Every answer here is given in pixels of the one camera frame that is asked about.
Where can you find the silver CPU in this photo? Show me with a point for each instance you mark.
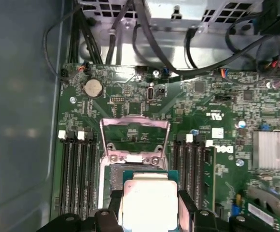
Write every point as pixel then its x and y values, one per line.
pixel 149 200

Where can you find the green motherboard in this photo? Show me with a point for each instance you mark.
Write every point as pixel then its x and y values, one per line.
pixel 198 106

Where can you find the metal drive cage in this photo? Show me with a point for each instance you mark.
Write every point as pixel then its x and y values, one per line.
pixel 164 21

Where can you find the white-clipped RAM slot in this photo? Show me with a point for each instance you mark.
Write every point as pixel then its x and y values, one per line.
pixel 64 169
pixel 82 169
pixel 189 169

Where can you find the CPU socket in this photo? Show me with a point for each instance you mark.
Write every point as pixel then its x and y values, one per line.
pixel 116 176

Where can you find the silver coin battery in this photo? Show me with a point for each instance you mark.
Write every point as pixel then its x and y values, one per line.
pixel 93 88

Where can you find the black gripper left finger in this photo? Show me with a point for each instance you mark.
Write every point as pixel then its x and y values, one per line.
pixel 106 222

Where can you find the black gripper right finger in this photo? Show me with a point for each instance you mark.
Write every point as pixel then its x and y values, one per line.
pixel 202 222

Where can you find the silver internal USB port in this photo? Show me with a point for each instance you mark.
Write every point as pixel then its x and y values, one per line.
pixel 150 93

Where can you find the silver finned heat sink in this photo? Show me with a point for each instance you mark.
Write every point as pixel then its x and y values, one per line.
pixel 275 149

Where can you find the metal socket cover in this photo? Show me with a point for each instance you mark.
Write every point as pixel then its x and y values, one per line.
pixel 116 120

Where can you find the green RAM stick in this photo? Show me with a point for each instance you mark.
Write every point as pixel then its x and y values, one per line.
pixel 210 181

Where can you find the black PC case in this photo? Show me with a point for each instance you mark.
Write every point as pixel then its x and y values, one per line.
pixel 21 96

